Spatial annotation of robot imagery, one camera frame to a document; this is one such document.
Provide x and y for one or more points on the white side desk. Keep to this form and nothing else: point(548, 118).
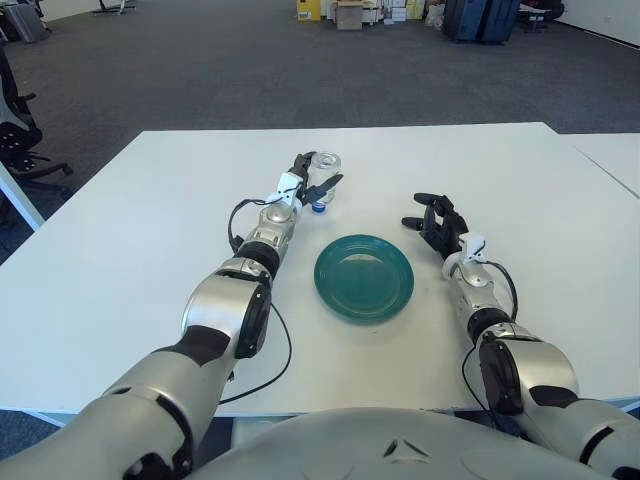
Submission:
point(20, 197)

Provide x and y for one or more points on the blue suitcase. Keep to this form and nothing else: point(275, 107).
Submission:
point(470, 20)

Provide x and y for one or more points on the white adjacent table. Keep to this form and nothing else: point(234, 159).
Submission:
point(615, 157)

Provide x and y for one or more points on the white plastic bag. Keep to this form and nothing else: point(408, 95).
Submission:
point(435, 17)

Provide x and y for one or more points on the black chair base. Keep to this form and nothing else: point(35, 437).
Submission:
point(115, 6)

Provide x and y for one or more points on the brown cardboard box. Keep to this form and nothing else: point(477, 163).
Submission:
point(349, 17)

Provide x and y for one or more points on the green round plate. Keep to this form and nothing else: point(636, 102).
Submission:
point(362, 282)

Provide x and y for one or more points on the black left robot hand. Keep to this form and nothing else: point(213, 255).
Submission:
point(320, 189)

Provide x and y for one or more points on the grey cabinet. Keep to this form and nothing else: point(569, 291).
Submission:
point(22, 22)

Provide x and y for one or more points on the black mesh office chair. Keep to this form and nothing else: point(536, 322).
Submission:
point(15, 142)

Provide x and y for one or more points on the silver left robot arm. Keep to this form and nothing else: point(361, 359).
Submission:
point(225, 305)

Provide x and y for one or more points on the pale yellow boxes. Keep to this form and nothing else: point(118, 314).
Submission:
point(416, 7)

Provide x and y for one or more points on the yellow box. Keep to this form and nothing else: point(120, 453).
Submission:
point(308, 10)

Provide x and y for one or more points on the stack of white boxes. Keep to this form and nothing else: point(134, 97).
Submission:
point(395, 10)

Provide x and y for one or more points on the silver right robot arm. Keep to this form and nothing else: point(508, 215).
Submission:
point(540, 360)

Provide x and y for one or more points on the clear plastic bottle blue cap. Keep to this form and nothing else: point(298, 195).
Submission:
point(327, 165)

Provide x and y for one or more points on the grey robot torso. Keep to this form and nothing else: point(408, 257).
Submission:
point(350, 445)

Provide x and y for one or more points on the dark navy suitcase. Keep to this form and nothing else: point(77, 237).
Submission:
point(500, 20)

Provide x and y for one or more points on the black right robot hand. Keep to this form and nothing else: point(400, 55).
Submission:
point(447, 227)

